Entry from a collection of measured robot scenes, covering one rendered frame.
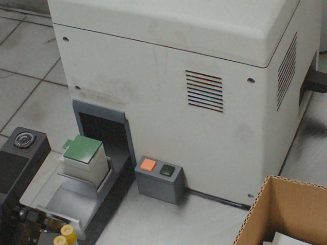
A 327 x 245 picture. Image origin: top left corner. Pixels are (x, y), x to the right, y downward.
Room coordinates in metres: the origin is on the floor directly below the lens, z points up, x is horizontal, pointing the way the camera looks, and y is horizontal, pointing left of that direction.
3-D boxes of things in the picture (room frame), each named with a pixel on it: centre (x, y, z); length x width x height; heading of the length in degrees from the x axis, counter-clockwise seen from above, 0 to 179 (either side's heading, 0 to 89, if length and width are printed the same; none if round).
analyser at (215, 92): (0.70, -0.06, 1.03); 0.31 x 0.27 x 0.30; 150
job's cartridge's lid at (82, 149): (0.58, 0.11, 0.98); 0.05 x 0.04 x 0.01; 60
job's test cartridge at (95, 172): (0.58, 0.11, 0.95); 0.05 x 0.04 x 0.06; 60
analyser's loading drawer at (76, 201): (0.60, 0.10, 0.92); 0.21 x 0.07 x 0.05; 150
